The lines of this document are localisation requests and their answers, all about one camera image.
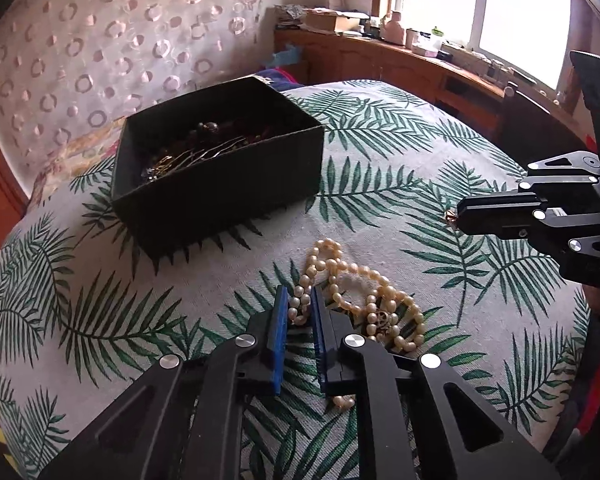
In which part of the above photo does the white pearl necklace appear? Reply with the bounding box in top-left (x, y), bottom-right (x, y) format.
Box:
top-left (285, 237), bottom-right (427, 411)

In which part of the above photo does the gold pendant charm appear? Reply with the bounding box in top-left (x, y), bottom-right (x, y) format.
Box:
top-left (444, 209), bottom-right (457, 226)

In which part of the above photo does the silver wavy hair pin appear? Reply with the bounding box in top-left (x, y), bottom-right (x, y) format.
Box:
top-left (151, 136), bottom-right (251, 172)

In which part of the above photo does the black jewelry box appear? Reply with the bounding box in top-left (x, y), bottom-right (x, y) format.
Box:
top-left (111, 77), bottom-right (325, 260)

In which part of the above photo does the window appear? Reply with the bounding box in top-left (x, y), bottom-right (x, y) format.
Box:
top-left (387, 0), bottom-right (571, 92)

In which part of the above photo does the palm leaf print cloth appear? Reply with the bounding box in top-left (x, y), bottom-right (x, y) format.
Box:
top-left (0, 80), bottom-right (588, 479)

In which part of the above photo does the pink bottle on cabinet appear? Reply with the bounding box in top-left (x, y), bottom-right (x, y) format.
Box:
top-left (380, 10), bottom-right (406, 47)

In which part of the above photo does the wooden cabinet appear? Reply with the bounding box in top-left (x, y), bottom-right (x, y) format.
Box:
top-left (273, 28), bottom-right (581, 146)

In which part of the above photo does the cardboard box on cabinet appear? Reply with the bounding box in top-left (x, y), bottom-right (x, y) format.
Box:
top-left (302, 8), bottom-right (369, 32)

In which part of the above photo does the sheer circle pattern curtain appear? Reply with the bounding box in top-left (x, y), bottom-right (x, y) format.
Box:
top-left (0, 0), bottom-right (274, 192)

